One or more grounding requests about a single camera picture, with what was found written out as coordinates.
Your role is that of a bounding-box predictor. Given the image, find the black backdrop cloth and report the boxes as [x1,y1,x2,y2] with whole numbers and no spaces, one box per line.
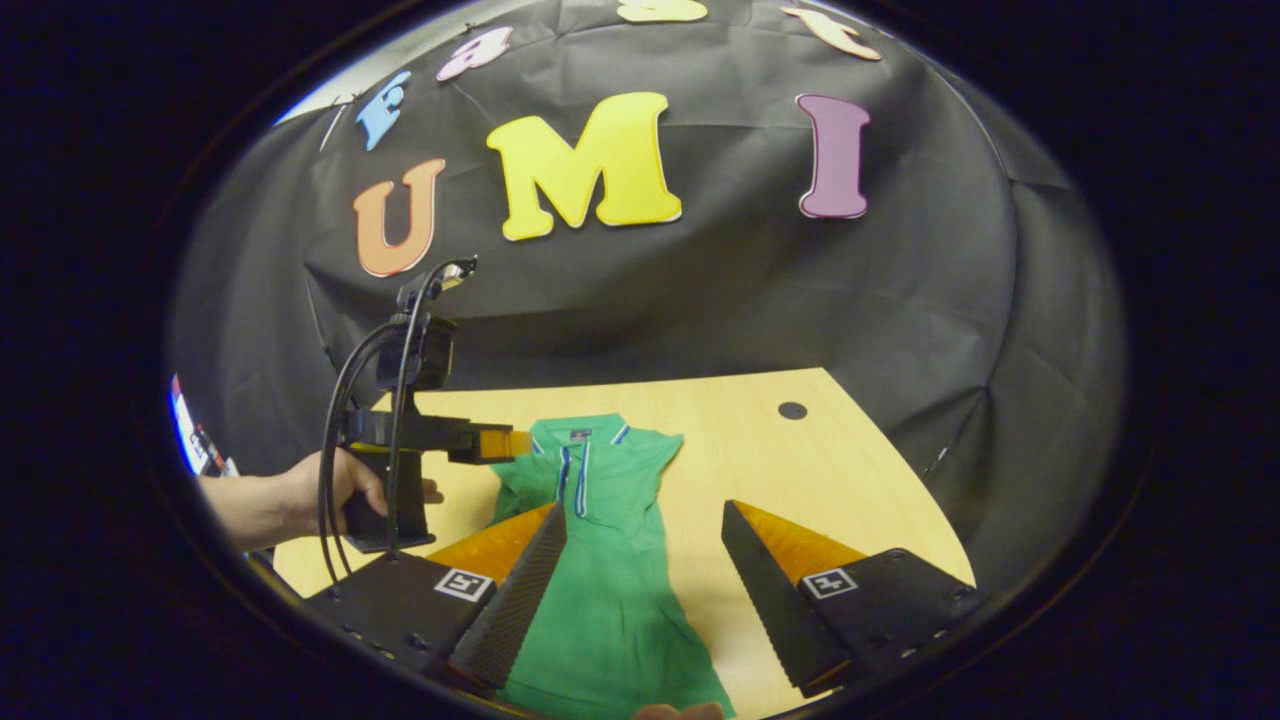
[165,0,1131,601]

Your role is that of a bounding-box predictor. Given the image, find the computer monitor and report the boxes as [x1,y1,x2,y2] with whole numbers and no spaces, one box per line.
[170,373,239,478]

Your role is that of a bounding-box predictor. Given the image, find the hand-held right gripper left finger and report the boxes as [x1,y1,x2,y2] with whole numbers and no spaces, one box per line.
[298,501,569,693]

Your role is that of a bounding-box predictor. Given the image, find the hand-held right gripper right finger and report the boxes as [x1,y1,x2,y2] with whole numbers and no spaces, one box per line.
[719,498,988,701]

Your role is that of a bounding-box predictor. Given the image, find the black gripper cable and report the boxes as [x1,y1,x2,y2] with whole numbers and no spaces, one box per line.
[316,262,447,587]

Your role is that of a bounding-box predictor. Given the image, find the green T-shirt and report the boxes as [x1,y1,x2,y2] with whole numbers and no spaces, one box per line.
[487,413,736,720]

